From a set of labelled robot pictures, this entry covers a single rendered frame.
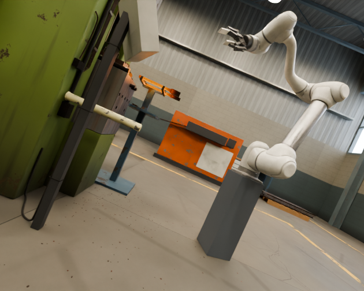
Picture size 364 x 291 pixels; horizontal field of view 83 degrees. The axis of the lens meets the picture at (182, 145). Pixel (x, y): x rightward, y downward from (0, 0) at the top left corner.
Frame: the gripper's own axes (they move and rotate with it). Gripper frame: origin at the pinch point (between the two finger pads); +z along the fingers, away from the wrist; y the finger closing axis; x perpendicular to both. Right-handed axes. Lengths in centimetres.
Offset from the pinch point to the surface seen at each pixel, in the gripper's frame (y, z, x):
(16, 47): 25, 88, -58
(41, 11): 38, 75, -44
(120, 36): 5, 53, -17
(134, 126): -28, 44, -46
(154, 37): -6.3, 45.9, -3.5
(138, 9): 3, 52, 0
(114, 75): 14, 39, -61
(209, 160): -44, -257, -301
